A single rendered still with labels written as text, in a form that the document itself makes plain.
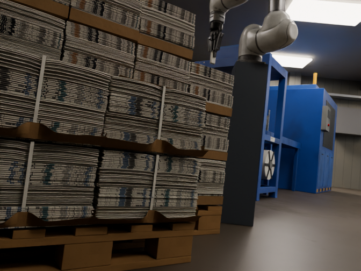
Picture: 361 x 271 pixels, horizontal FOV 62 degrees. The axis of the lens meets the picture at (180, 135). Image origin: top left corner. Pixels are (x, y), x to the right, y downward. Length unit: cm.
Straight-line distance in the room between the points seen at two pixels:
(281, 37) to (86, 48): 112
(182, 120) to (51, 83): 44
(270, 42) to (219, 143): 72
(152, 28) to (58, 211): 87
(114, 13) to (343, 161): 835
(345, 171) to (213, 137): 783
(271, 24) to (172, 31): 71
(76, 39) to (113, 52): 15
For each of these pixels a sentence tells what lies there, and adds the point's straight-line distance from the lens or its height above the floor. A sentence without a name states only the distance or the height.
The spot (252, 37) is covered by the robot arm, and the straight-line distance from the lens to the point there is 204.
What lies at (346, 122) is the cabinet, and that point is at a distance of 888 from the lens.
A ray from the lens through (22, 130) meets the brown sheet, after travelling 87.
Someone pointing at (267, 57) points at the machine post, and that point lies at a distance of 345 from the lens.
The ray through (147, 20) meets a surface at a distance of 143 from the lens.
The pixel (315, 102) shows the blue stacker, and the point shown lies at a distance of 558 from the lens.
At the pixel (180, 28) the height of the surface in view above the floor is 96.
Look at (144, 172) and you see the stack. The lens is 100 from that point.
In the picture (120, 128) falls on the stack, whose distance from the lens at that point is 96.
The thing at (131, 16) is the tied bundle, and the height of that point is 93.
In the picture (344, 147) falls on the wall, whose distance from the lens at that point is 922.
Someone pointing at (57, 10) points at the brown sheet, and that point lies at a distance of 128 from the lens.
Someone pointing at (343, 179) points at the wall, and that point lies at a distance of 921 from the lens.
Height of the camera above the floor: 38
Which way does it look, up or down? 4 degrees up
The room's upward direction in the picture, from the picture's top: 6 degrees clockwise
